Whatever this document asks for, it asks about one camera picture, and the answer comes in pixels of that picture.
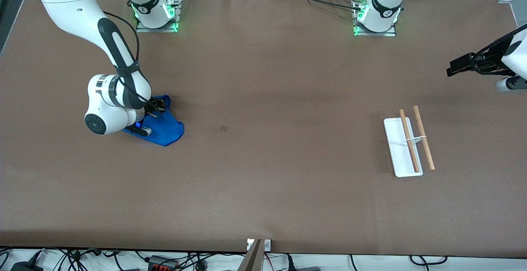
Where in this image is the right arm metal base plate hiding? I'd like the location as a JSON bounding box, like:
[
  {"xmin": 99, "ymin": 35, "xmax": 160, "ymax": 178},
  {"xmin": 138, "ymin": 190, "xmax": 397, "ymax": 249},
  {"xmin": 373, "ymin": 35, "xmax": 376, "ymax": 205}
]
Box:
[{"xmin": 136, "ymin": 0, "xmax": 182, "ymax": 33}]

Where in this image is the black power adapter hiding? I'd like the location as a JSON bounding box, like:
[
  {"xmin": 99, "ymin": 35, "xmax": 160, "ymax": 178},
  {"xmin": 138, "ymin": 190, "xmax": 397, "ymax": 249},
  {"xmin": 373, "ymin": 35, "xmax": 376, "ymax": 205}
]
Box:
[{"xmin": 10, "ymin": 262, "xmax": 44, "ymax": 271}]

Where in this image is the blue microfibre towel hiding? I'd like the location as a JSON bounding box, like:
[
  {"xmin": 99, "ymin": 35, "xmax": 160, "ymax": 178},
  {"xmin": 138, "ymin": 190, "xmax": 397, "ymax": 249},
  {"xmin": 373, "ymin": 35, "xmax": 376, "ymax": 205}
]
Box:
[{"xmin": 123, "ymin": 95, "xmax": 185, "ymax": 147}]

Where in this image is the wooden rack rod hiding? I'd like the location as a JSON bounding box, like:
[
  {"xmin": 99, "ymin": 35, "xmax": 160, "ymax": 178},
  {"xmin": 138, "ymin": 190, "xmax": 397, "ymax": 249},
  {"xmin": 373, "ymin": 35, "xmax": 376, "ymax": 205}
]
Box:
[
  {"xmin": 413, "ymin": 105, "xmax": 436, "ymax": 171},
  {"xmin": 399, "ymin": 109, "xmax": 420, "ymax": 173}
]

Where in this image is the grey camera stand post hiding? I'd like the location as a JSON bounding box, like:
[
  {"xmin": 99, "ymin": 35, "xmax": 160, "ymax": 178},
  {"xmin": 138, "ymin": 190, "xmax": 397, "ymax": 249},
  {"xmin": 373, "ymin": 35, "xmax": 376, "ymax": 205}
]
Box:
[{"xmin": 238, "ymin": 239, "xmax": 264, "ymax": 271}]

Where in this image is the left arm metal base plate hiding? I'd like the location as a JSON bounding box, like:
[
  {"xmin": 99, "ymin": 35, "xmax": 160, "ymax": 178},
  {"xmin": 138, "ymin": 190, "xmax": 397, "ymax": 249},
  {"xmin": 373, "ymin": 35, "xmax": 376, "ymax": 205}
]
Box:
[{"xmin": 353, "ymin": 0, "xmax": 396, "ymax": 37}]

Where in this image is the small metal table bracket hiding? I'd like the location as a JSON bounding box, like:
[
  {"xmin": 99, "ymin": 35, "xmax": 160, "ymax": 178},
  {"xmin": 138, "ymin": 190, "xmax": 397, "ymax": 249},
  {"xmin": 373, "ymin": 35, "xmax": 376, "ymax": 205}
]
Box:
[{"xmin": 247, "ymin": 239, "xmax": 271, "ymax": 251}]

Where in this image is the black box with red buttons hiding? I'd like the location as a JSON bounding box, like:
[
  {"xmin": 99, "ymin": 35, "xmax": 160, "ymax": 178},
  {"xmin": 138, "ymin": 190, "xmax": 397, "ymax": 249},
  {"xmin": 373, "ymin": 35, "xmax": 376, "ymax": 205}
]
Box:
[{"xmin": 148, "ymin": 255, "xmax": 180, "ymax": 271}]

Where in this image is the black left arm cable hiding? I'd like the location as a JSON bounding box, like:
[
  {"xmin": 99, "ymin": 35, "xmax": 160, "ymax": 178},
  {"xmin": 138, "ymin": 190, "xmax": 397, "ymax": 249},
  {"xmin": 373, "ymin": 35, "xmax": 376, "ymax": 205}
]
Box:
[{"xmin": 471, "ymin": 24, "xmax": 527, "ymax": 74}]

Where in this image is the white rack base tray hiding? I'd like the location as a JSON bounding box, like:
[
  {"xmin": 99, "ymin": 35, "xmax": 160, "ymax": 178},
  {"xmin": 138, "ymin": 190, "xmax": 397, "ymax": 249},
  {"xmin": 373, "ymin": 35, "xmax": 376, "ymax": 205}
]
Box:
[{"xmin": 384, "ymin": 117, "xmax": 423, "ymax": 178}]

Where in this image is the black cable across table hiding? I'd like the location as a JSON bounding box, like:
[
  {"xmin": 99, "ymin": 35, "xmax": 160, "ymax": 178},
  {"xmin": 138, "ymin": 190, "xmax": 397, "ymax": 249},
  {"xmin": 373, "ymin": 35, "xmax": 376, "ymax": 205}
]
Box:
[{"xmin": 268, "ymin": 0, "xmax": 363, "ymax": 10}]

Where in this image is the looped black floor cable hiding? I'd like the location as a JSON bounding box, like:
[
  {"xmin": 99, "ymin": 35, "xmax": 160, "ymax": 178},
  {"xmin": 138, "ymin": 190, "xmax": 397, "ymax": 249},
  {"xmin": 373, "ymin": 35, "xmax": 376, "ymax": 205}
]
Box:
[{"xmin": 410, "ymin": 255, "xmax": 448, "ymax": 266}]

